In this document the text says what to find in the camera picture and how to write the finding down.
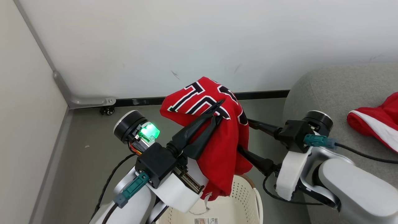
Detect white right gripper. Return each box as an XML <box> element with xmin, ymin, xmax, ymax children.
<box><xmin>238</xmin><ymin>110</ymin><xmax>333</xmax><ymax>201</ymax></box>

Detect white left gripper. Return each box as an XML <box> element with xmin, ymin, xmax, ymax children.
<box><xmin>113</xmin><ymin>99</ymin><xmax>225</xmax><ymax>214</ymax></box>

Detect red basketball jersey black numerals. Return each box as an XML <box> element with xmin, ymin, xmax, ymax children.
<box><xmin>160</xmin><ymin>76</ymin><xmax>253</xmax><ymax>201</ymax></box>

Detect red garment with white band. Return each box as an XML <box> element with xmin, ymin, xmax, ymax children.
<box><xmin>347</xmin><ymin>92</ymin><xmax>398</xmax><ymax>153</ymax></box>

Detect pink perforated laundry basket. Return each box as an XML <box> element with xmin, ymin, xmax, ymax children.
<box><xmin>155</xmin><ymin>174</ymin><xmax>264</xmax><ymax>224</ymax></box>

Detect black skirting strip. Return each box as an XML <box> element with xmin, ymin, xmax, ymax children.
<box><xmin>116</xmin><ymin>90</ymin><xmax>290</xmax><ymax>107</ymax></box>

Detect grey fabric sofa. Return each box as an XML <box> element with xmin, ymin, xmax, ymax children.
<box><xmin>281</xmin><ymin>64</ymin><xmax>398</xmax><ymax>224</ymax></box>

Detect right arm teal plug cable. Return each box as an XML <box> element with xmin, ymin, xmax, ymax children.
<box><xmin>304</xmin><ymin>134</ymin><xmax>398</xmax><ymax>164</ymax></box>

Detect arm teal plug cable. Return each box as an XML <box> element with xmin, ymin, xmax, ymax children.
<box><xmin>304</xmin><ymin>134</ymin><xmax>398</xmax><ymax>164</ymax></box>
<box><xmin>101</xmin><ymin>172</ymin><xmax>150</xmax><ymax>224</ymax></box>

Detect left arm teal plug cable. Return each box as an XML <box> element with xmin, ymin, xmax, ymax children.
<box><xmin>101</xmin><ymin>172</ymin><xmax>150</xmax><ymax>224</ymax></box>

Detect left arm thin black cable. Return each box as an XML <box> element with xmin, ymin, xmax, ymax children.
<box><xmin>91</xmin><ymin>153</ymin><xmax>137</xmax><ymax>219</ymax></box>

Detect grey metal partition frame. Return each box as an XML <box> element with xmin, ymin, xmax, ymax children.
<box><xmin>13</xmin><ymin>0</ymin><xmax>117</xmax><ymax>224</ymax></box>

